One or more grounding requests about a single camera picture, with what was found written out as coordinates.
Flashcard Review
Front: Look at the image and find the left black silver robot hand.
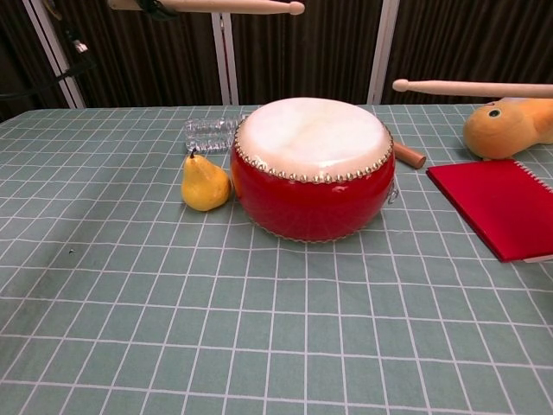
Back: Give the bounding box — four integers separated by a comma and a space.
149, 0, 179, 19

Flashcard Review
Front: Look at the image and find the light wooden drumstick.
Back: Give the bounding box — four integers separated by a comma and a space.
391, 79, 553, 99
107, 0, 306, 16

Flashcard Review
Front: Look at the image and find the red drum with white skin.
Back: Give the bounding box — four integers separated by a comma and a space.
229, 97, 398, 243

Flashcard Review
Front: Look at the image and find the clear plastic water bottle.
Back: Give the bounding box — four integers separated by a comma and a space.
184, 114, 248, 155

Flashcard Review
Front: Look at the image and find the yellow toy pear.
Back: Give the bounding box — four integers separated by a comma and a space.
181, 148, 233, 213

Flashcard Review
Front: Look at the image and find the brown wooden rod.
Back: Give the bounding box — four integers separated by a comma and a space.
391, 140, 427, 169

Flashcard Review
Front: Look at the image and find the green grid cutting mat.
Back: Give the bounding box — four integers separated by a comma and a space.
0, 103, 553, 415

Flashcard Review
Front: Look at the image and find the yellow plush toy animal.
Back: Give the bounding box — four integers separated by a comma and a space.
463, 97, 553, 162

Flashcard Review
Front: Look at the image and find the red spiral notebook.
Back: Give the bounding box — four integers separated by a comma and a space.
426, 158, 553, 264

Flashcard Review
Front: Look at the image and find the white partition frame post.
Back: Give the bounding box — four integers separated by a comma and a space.
368, 0, 401, 105
23, 0, 86, 109
209, 11, 239, 106

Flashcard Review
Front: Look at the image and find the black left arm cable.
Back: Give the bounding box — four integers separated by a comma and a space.
0, 26, 99, 103

